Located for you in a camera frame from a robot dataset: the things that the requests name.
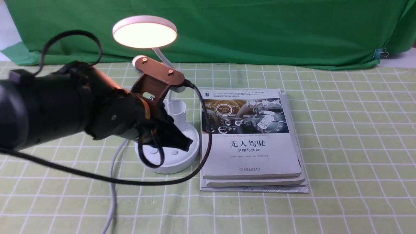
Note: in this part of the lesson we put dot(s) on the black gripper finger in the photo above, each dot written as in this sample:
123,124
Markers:
169,136

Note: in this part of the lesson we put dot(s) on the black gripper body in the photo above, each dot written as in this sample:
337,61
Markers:
151,122

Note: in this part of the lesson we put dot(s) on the white desk lamp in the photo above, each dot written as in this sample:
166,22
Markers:
149,31

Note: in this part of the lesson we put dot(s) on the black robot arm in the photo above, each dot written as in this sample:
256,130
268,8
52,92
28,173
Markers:
80,98

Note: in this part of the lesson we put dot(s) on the white top book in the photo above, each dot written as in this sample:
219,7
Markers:
250,136

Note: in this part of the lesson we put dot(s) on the white book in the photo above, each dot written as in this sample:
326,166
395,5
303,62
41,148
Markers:
250,136
292,175

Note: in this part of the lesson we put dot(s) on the white middle book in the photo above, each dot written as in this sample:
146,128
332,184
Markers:
292,175

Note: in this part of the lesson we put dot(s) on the thin bottom booklet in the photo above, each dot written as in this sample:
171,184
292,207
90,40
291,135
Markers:
284,185

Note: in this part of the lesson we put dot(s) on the green checkered tablecloth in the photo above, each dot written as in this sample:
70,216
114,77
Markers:
351,134

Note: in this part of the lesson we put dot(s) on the green backdrop cloth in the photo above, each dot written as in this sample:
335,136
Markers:
322,34

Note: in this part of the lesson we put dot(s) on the teal binder clip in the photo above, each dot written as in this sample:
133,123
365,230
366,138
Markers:
380,54

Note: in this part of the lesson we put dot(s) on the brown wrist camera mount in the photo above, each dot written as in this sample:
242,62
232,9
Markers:
156,80

